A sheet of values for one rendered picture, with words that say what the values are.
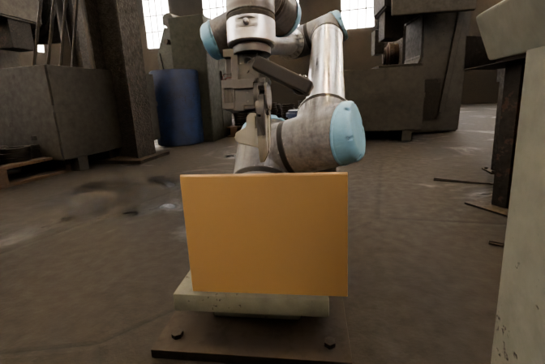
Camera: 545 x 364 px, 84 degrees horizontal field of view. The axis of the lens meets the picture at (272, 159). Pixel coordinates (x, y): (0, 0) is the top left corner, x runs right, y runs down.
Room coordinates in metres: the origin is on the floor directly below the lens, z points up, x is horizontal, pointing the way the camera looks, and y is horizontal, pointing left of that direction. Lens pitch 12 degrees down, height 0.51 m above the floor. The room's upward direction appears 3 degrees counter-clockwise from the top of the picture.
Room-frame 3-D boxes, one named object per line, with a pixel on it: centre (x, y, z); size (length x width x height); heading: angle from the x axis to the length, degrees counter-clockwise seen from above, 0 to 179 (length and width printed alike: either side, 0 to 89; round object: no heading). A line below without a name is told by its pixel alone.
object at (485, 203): (1.24, -0.97, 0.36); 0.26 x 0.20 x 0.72; 21
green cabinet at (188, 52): (4.16, 0.85, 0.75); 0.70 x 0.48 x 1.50; 166
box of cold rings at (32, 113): (2.97, 1.86, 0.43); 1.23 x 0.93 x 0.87; 164
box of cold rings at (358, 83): (3.53, -1.10, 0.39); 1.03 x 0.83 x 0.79; 80
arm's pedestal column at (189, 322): (0.69, 0.04, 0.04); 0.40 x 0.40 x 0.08; 82
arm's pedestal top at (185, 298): (0.69, 0.04, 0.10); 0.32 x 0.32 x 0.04; 82
